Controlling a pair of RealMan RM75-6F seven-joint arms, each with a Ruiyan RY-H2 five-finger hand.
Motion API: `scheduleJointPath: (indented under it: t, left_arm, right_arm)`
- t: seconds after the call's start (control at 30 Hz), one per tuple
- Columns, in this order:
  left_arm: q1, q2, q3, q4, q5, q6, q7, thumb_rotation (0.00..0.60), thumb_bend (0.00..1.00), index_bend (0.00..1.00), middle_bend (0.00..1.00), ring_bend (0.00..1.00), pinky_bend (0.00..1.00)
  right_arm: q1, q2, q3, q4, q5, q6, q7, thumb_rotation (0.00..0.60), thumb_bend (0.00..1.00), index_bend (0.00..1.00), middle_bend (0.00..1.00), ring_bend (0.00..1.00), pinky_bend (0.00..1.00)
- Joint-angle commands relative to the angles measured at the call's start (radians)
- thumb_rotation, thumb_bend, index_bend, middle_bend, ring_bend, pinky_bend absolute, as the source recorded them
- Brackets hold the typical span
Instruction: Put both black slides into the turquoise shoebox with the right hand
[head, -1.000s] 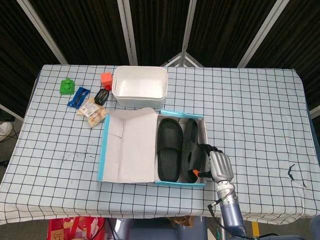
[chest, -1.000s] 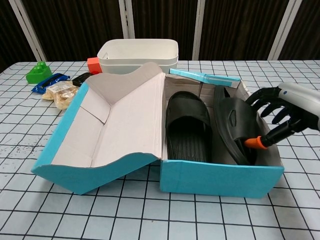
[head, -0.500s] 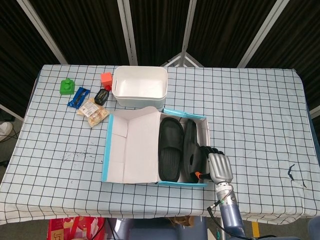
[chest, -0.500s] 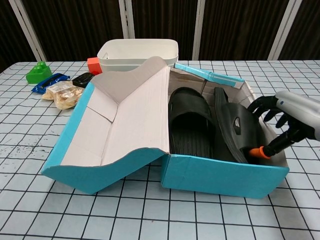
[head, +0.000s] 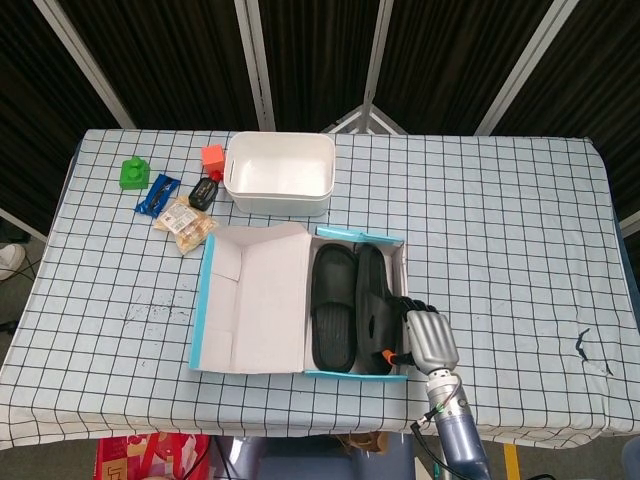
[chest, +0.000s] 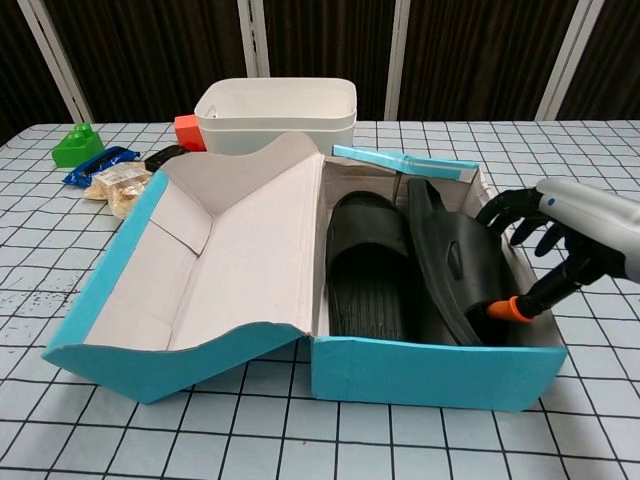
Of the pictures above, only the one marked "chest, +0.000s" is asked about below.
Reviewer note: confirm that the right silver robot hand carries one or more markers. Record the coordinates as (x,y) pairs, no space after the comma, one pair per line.
(590,225)

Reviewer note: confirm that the black slipper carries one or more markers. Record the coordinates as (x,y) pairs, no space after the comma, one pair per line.
(370,240)
(450,260)

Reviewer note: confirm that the blue shoe box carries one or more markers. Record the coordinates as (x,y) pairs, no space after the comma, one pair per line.
(250,260)

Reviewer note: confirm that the white plastic bin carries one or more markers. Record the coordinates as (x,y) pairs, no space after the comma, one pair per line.
(280,107)

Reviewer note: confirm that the orange cube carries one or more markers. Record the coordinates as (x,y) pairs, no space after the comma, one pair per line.
(190,131)

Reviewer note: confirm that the small black packet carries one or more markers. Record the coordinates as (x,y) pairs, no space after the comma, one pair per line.
(162,157)

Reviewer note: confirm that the black folding screen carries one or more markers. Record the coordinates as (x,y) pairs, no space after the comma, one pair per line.
(150,50)

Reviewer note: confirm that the clear snack bag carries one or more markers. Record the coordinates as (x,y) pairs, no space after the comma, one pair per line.
(117,187)

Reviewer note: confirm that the blue snack packet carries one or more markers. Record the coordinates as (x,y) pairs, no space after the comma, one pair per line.
(95,167)

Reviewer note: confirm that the green toy block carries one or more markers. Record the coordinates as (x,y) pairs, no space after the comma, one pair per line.
(77,147)

